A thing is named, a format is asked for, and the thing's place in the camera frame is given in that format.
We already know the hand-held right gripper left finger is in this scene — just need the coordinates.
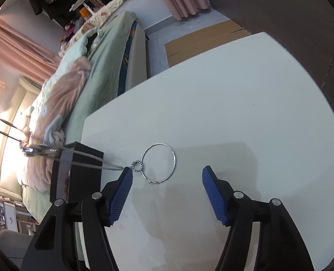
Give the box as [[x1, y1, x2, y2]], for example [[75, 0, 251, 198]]
[[20, 167, 133, 271]]

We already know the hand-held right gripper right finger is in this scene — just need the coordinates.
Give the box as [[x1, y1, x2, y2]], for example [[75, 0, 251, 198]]
[[201, 166, 316, 271]]

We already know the black gift box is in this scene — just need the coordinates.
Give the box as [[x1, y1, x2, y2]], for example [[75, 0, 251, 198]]
[[50, 142, 104, 204]]

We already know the silver bangle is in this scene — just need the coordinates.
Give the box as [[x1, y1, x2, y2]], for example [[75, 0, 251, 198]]
[[141, 143, 177, 185]]

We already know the white table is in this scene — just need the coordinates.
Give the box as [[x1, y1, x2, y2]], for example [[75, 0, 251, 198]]
[[75, 32, 334, 271]]

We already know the white cabinet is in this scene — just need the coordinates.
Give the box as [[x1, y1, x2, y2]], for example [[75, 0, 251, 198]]
[[0, 200, 40, 233]]

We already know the pink floral blanket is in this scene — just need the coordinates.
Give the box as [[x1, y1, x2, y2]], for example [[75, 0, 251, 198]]
[[21, 56, 92, 191]]

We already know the grey chair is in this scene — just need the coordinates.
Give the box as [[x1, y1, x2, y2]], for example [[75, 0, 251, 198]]
[[0, 229, 39, 260]]

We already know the bed with green sheet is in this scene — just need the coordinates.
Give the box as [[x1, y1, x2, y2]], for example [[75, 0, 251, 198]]
[[20, 11, 151, 223]]

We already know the cream padded headboard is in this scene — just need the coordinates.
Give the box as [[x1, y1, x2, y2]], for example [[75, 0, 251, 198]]
[[0, 76, 41, 201]]

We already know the light green quilt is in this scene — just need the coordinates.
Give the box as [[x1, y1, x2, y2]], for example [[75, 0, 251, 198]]
[[30, 28, 105, 136]]

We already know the flat cardboard sheet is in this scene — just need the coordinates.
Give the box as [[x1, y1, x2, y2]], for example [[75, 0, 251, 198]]
[[165, 20, 252, 68]]

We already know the pile of plush toys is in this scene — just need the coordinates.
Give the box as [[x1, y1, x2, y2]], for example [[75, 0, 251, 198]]
[[60, 17, 84, 44]]

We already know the printed window seat cushion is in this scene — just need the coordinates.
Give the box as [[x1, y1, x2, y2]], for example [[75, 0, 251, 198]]
[[58, 0, 153, 57]]

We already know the black cable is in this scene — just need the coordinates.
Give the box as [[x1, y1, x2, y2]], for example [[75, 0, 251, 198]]
[[0, 110, 29, 143]]

